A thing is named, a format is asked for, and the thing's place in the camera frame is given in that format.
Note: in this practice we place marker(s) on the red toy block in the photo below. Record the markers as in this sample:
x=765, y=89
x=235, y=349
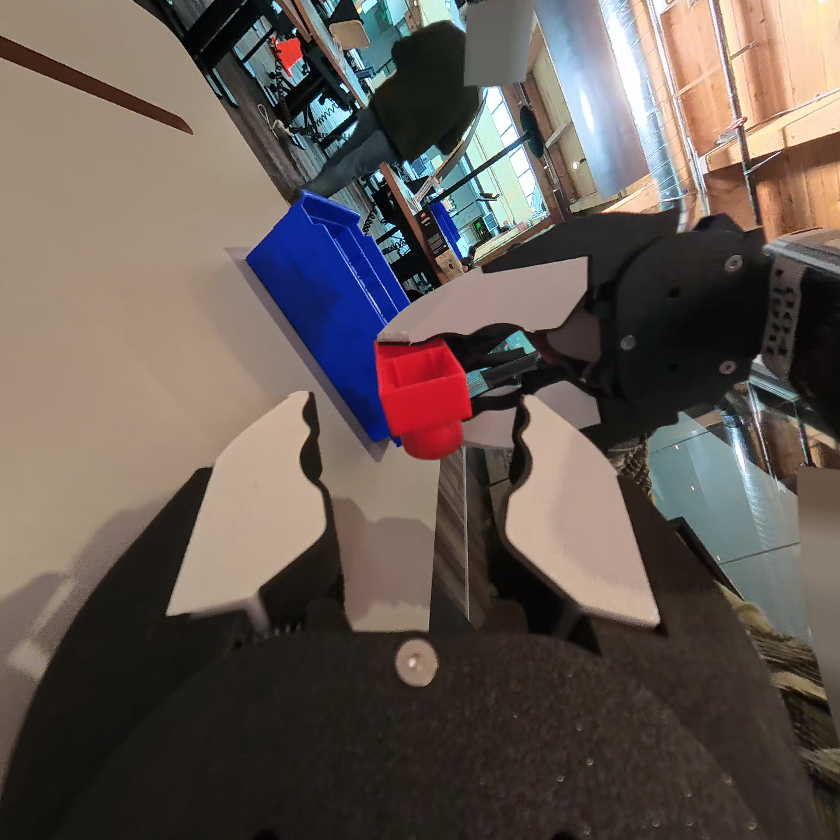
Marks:
x=426, y=394

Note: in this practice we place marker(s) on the orange traffic cone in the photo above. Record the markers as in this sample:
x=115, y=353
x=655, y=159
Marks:
x=289, y=52

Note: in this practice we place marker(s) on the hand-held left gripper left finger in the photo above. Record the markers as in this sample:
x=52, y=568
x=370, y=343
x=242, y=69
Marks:
x=256, y=525

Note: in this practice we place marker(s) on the silver air duct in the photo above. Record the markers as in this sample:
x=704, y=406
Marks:
x=636, y=98

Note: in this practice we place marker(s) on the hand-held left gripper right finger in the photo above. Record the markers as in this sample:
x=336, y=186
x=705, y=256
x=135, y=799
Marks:
x=577, y=531

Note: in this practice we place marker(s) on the blue plastic bin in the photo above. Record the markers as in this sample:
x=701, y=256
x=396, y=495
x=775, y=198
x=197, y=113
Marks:
x=315, y=295

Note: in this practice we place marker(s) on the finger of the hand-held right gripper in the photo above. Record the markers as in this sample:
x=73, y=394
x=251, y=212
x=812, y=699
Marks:
x=499, y=295
x=492, y=430

